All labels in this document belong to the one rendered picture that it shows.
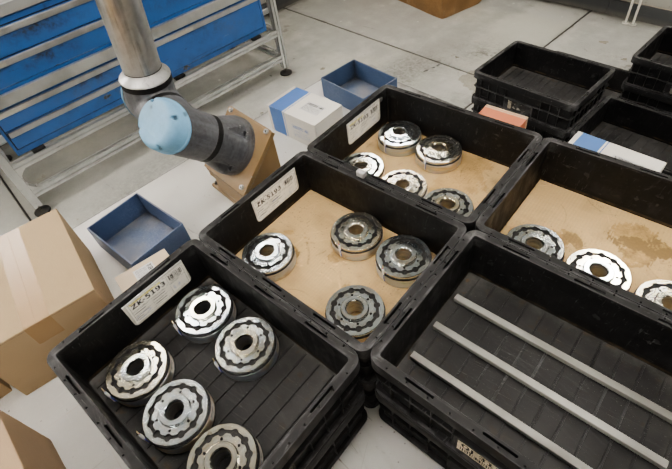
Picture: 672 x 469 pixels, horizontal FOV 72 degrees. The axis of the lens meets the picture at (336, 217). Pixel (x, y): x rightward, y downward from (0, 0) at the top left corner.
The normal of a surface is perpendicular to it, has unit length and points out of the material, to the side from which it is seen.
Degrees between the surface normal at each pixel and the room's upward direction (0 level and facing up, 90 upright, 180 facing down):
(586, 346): 0
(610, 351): 0
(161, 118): 46
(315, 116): 0
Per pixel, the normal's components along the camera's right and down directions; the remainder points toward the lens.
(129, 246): -0.11, -0.68
